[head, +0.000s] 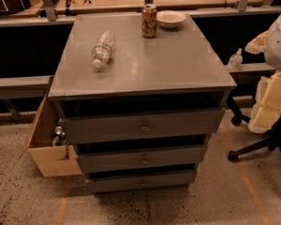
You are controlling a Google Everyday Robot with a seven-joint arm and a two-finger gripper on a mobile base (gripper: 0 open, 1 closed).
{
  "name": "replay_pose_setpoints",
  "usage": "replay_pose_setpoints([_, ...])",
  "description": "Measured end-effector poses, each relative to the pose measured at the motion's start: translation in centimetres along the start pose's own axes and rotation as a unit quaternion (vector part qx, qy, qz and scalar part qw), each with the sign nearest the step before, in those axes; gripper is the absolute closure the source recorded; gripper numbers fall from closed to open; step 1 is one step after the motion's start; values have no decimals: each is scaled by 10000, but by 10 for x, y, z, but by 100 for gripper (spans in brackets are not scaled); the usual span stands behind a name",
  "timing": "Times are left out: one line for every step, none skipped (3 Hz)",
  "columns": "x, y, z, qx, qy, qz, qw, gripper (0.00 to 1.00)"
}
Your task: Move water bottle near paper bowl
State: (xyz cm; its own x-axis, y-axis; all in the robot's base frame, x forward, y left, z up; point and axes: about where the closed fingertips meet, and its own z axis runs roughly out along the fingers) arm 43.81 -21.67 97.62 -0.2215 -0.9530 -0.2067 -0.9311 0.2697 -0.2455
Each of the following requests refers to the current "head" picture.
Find can inside cardboard box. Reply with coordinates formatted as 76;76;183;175
52;127;67;146

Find grey metal rail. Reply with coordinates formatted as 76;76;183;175
0;76;53;99

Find open cardboard box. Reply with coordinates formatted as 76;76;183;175
21;88;81;177

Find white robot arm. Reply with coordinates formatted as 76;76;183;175
264;14;281;69

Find yellow foam blocks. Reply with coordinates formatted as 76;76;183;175
248;71;281;133

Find grey drawer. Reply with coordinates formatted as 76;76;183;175
77;144;207;173
86;170;197;193
59;108;225;144

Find gold drink can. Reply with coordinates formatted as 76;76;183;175
141;4;156;38

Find clear plastic water bottle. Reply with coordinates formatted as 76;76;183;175
92;30;116;68

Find top grey drawer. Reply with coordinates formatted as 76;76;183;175
59;108;225;144

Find middle grey drawer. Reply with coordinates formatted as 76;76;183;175
77;144;207;173

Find grey drawer cabinet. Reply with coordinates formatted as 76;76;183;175
49;14;236;181

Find bottom grey drawer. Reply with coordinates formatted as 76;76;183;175
86;170;197;193

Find black office chair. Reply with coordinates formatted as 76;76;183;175
227;96;281;162

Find clear sanitizer pump bottle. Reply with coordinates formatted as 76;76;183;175
228;48;243;70

